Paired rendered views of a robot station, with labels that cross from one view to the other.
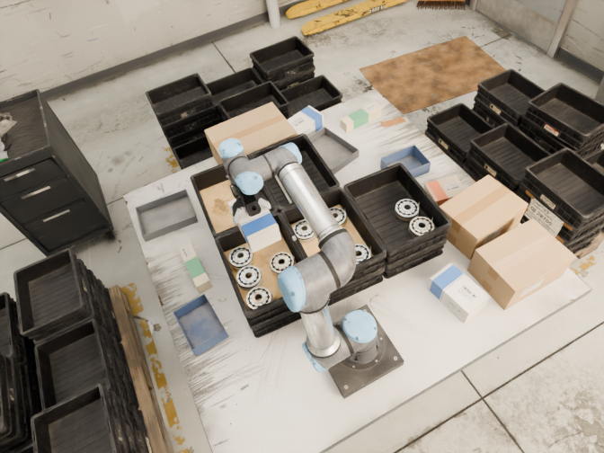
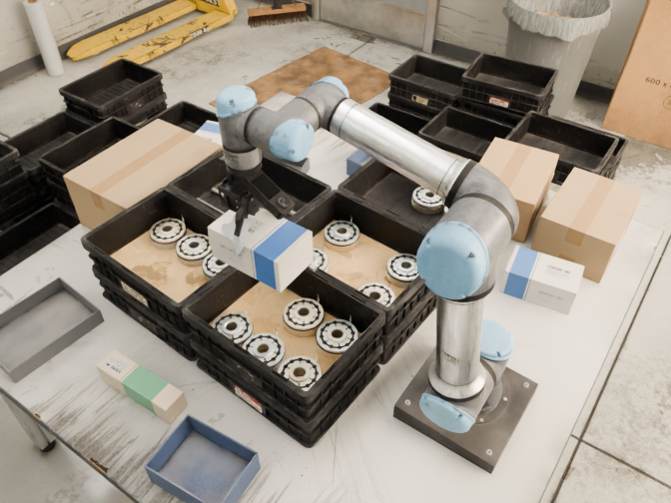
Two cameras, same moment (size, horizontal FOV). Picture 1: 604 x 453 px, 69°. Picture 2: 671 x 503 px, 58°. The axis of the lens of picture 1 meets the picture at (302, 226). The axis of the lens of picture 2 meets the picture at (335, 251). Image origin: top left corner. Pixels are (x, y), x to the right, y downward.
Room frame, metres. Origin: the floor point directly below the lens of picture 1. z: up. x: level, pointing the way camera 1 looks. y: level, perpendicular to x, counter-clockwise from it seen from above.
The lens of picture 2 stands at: (0.12, 0.62, 2.03)
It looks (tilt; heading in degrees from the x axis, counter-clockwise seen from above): 44 degrees down; 325
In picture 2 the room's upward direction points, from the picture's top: straight up
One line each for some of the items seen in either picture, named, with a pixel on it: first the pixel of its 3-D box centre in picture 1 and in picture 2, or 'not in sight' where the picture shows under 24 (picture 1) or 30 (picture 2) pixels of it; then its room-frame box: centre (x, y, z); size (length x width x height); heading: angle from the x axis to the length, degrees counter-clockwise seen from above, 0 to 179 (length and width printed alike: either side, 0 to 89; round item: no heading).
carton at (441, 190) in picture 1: (444, 192); not in sight; (1.29, -0.70, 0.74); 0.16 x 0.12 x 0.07; 98
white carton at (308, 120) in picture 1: (304, 124); (210, 147); (1.94, -0.10, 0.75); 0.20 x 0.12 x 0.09; 124
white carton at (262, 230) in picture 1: (254, 220); (261, 244); (1.03, 0.17, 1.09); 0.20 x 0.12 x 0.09; 20
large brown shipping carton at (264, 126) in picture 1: (253, 146); (151, 185); (1.77, 0.18, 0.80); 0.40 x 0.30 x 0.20; 111
